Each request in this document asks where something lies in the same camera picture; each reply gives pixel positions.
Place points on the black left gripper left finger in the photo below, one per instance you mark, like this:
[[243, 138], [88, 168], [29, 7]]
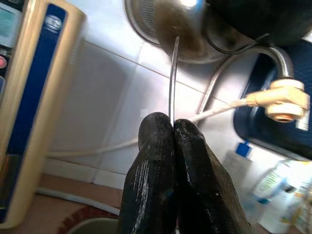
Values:
[[148, 182]]

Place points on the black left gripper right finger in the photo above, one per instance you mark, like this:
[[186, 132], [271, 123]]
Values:
[[204, 190]]

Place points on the steel spoon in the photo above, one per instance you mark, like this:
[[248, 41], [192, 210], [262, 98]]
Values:
[[173, 80]]

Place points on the clear bottle with blue cap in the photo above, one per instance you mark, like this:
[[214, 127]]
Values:
[[243, 149]]

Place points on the dark blue tray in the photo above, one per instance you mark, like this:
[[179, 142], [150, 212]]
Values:
[[268, 136]]

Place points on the beige faucet diverter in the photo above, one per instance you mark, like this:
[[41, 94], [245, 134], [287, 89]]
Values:
[[285, 97]]

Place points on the beige water ionizer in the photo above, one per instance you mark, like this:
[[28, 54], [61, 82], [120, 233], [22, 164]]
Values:
[[36, 97]]

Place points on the steel faucet pipe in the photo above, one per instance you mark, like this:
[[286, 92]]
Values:
[[282, 61]]

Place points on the steel strainer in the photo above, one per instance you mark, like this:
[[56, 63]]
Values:
[[185, 29]]

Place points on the black pot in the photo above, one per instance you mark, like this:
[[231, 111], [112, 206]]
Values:
[[263, 19]]

